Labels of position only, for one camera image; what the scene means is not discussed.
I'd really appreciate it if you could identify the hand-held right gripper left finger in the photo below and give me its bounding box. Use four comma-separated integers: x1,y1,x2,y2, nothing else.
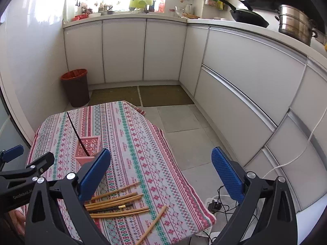
25,148,112,245

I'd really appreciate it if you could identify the black chopstick with gold band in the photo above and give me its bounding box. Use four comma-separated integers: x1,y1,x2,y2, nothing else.
87,203,134,212

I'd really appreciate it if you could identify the brown trash bin red liner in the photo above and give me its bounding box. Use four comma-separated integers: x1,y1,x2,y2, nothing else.
61,69,90,108

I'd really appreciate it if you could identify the green plastic container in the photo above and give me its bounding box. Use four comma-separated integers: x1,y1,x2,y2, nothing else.
129,0,153,10

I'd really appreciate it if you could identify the wall rack with seasoning bottles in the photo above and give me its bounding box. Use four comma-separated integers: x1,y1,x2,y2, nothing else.
204,0,228,11

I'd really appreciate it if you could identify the black wok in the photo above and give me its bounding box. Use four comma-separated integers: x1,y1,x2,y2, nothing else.
216,0,270,28

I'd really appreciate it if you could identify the person's left hand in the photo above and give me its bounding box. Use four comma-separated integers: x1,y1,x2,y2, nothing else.
8,208,26,236

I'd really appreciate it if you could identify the white cable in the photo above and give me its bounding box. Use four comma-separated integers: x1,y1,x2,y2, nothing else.
263,56,323,179

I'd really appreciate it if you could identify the olive floor mat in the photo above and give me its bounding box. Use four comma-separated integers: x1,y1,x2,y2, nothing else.
139,85,195,107
88,86,141,107

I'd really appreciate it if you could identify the white kitchen cabinet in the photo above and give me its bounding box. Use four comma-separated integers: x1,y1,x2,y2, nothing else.
63,18,327,213

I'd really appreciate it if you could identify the black cable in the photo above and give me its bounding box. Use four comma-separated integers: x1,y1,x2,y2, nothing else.
189,185,258,245

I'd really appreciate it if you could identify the pink perforated utensil holder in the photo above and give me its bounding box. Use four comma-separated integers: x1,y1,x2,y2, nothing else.
75,136,103,166

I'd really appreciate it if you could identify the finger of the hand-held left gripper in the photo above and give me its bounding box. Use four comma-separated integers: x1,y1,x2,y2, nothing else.
0,152,56,184
0,145,25,170

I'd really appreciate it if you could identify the plain black chopstick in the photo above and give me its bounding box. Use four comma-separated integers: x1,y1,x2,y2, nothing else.
66,111,90,157

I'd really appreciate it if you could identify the black plug adapter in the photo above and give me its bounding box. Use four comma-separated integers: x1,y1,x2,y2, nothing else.
207,201,223,212

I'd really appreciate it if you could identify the white power strip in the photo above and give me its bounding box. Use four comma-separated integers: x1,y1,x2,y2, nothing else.
206,195,239,213

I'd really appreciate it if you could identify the stainless steel steamer pot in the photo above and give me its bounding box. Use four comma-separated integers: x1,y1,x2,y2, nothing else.
274,4,319,47

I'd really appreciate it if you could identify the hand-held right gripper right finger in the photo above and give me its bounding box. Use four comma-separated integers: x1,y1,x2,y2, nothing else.
211,147,298,245

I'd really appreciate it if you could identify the patterned tablecloth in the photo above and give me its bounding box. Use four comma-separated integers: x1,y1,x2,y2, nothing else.
22,101,216,245

